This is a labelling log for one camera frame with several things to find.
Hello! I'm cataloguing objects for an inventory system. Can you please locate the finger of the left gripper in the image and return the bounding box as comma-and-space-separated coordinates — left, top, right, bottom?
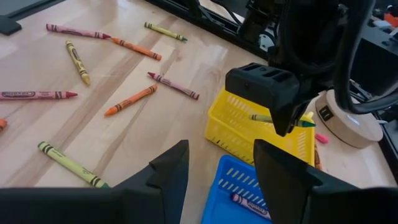
224, 62, 308, 138

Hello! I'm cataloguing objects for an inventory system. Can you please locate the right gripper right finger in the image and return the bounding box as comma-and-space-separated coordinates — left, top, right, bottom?
252, 138, 398, 224

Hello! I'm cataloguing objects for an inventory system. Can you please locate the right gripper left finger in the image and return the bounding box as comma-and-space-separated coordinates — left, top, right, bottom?
0, 139, 190, 224

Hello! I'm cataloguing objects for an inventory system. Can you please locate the yellow-green crayon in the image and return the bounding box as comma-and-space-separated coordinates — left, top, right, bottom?
248, 113, 317, 129
144, 21, 188, 42
37, 141, 110, 189

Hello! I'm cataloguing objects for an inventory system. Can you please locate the pink crayon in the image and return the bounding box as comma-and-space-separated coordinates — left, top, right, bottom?
230, 192, 272, 221

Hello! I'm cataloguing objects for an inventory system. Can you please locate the orange crayon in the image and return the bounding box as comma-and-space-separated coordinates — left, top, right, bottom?
104, 84, 159, 117
110, 36, 163, 62

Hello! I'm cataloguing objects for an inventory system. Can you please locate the yellow plastic basket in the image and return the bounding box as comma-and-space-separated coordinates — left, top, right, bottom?
204, 86, 317, 167

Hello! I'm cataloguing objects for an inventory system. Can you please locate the white shade table lamp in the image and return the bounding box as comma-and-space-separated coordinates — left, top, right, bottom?
315, 89, 384, 149

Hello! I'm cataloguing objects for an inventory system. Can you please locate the blue plastic basket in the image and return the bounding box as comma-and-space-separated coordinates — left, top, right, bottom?
200, 154, 274, 224

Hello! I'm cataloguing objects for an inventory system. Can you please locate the yellow crayon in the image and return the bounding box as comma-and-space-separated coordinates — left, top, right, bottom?
65, 40, 91, 86

